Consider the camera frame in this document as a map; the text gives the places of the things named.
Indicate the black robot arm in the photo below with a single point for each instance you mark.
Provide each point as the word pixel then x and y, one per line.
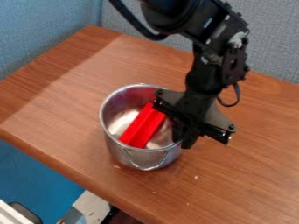
pixel 219 35

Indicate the red rectangular block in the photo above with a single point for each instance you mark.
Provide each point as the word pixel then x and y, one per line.
pixel 143 127

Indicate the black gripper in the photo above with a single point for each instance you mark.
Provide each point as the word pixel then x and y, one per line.
pixel 195 115

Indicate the white grey object under table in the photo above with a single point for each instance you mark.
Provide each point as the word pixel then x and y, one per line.
pixel 88 210

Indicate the silver metal pot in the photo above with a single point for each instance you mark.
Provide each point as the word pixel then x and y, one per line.
pixel 118 112

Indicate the dark grey object bottom left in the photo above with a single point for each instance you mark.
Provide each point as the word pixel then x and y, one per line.
pixel 15 213

